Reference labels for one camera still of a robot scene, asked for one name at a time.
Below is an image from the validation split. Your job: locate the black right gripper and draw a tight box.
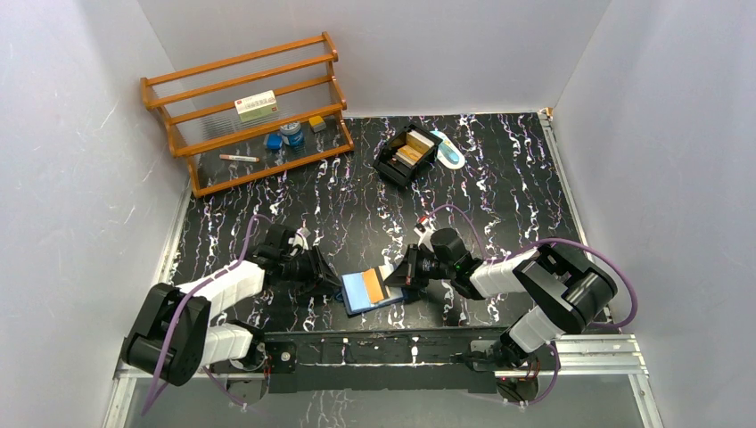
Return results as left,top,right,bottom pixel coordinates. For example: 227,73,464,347
384,243,455,288

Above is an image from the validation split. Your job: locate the orange credit card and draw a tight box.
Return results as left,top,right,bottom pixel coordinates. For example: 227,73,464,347
361,267,389,304

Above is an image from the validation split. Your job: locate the blue leather card holder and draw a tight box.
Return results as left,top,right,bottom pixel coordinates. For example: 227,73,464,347
341,264,407,317

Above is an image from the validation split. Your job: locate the black card box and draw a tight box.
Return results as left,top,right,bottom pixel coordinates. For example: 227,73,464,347
373,123,442,187

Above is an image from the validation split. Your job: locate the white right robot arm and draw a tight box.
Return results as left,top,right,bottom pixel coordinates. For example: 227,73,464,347
383,228,618,371

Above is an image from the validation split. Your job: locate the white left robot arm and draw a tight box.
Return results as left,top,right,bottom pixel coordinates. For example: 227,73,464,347
120,224,341,386

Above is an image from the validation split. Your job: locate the gold card in box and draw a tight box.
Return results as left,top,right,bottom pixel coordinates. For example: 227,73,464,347
393,144,423,168

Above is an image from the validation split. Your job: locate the white card stack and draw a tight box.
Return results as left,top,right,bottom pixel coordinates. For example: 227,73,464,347
406,130,435,154

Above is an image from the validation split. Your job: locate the teal oval blister pack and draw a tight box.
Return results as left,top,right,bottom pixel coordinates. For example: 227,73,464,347
431,130,465,170

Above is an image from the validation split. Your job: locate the blue small cap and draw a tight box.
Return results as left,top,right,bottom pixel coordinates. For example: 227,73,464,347
265,133,283,152

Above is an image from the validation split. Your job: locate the blue round tin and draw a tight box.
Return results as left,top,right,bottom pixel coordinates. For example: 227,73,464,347
279,121,305,147

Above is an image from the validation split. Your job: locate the yellow grey small block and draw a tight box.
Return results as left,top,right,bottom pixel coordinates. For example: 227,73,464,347
308,115,326,133

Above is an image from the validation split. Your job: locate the orange white marker pen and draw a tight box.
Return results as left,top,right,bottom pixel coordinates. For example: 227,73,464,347
219,154,260,163

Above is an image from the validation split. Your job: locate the orange wooden shelf rack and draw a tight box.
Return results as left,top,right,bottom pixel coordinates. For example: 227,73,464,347
139,32,355,197

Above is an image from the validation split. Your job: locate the white green small box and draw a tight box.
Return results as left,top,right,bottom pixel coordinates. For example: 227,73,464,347
234,90,279,123

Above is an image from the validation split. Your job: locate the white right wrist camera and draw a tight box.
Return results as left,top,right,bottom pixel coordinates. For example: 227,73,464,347
414,216,433,237

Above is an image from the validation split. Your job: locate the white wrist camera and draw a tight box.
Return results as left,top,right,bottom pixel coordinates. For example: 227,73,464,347
296,227,310,243
414,216,433,237

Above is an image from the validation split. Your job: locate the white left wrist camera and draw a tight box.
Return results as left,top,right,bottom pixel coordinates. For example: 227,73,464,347
296,227,310,243

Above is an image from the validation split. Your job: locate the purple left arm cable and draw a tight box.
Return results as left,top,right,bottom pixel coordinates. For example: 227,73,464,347
140,213,275,416

